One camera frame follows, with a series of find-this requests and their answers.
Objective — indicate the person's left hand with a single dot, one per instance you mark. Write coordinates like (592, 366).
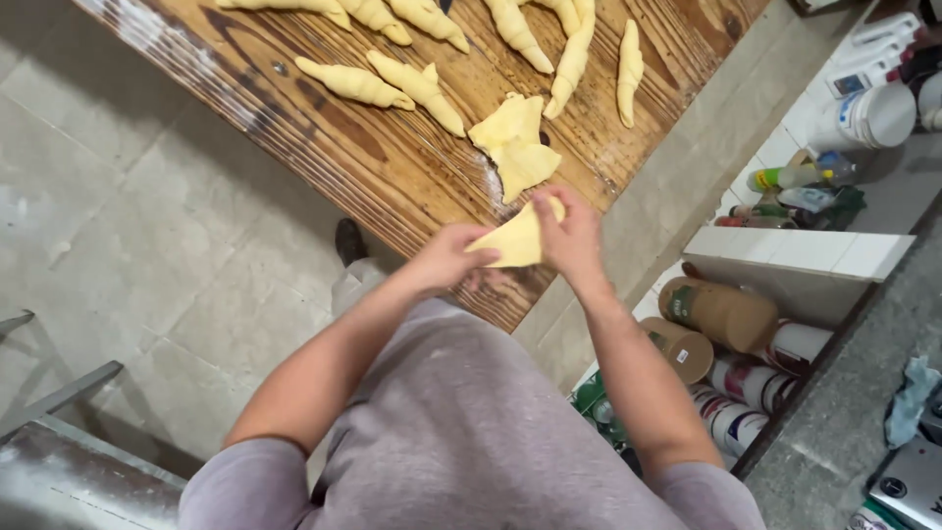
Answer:
(441, 259)

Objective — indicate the person's right hand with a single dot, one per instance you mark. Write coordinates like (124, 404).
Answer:
(572, 237)

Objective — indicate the yellow dough triangle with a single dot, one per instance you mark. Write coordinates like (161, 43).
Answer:
(515, 241)

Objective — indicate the person's light trouser leg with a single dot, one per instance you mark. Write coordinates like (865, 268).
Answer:
(353, 285)

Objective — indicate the person's black shoe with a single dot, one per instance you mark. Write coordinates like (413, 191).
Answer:
(349, 240)

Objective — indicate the stack of flat dough pieces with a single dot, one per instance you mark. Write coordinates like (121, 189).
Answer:
(515, 143)

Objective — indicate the small brown cardboard canister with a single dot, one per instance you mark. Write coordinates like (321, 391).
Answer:
(681, 347)

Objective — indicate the large brown cardboard canister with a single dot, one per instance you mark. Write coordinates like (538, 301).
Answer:
(717, 313)

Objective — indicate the group of rolled dough croissants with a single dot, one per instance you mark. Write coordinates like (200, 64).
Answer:
(423, 82)

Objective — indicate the cluster of green bottles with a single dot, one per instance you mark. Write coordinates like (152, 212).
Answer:
(603, 412)

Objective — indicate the person's grey shirt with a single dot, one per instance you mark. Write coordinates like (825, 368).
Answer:
(471, 442)

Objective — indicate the dark glass bottle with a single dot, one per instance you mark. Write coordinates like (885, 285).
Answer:
(765, 217)

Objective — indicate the yellow-green plastic bottle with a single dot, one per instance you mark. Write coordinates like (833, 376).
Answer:
(784, 178)

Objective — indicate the white tiled shelf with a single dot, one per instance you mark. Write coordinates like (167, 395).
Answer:
(798, 252)

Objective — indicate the white canister red label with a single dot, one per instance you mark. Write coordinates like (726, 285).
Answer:
(732, 423)
(750, 384)
(798, 346)

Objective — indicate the clear plastic bottle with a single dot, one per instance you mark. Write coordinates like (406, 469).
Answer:
(806, 199)

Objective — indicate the dark green plastic bag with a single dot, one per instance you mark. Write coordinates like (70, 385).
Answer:
(843, 206)

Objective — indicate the white plastic bucket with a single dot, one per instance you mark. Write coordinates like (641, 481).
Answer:
(868, 118)

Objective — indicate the white plastic jug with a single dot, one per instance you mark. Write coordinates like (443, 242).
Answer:
(872, 51)

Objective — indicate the light blue cloth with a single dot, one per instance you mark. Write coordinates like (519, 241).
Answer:
(909, 401)

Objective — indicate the silver metal appliance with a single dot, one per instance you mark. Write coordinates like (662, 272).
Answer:
(912, 482)

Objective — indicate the stainless steel metal table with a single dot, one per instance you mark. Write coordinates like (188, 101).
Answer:
(66, 471)

